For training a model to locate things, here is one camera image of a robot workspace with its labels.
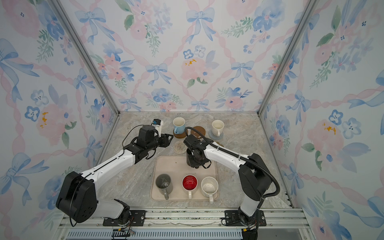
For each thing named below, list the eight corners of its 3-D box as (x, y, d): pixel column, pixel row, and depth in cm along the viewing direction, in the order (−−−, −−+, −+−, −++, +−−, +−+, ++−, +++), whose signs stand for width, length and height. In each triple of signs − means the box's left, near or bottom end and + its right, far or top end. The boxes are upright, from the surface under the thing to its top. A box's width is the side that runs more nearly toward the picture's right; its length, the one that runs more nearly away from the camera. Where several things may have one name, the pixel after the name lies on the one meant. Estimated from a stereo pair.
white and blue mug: (174, 139, 106) (172, 129, 97) (175, 127, 113) (173, 117, 104) (184, 139, 107) (183, 129, 98) (184, 127, 113) (184, 117, 104)
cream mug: (211, 141, 105) (213, 132, 97) (210, 128, 112) (212, 119, 104) (223, 141, 105) (225, 132, 97) (221, 128, 112) (223, 119, 104)
